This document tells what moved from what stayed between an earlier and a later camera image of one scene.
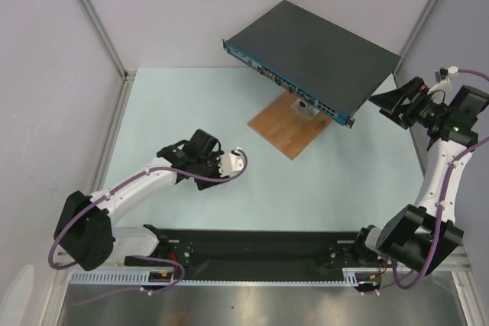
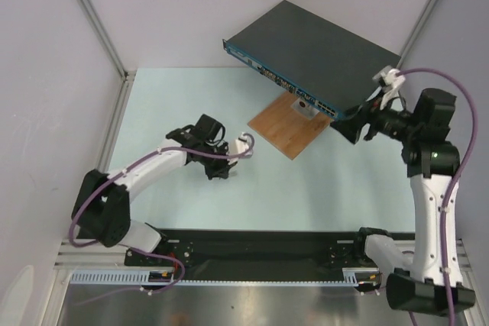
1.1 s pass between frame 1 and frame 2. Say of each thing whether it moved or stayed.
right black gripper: moved
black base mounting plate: stayed
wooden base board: stayed
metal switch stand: stayed
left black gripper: moved
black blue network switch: stayed
